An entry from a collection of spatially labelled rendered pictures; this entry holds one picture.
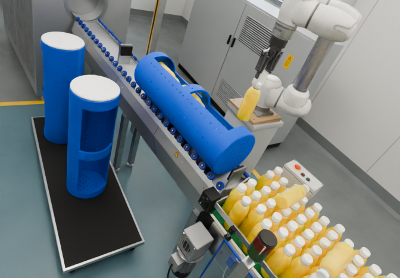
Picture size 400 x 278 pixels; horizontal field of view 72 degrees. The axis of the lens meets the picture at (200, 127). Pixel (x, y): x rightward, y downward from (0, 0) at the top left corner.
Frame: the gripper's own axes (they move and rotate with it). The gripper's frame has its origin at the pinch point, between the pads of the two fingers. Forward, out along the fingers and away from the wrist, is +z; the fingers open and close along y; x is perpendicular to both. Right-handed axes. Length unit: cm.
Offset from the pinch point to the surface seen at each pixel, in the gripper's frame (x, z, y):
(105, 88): -69, 46, 41
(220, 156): 9.9, 36.3, 16.6
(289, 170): 30, 40, -21
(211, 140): 1.0, 33.9, 16.7
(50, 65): -124, 61, 57
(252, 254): 54, 32, 42
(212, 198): 22, 49, 26
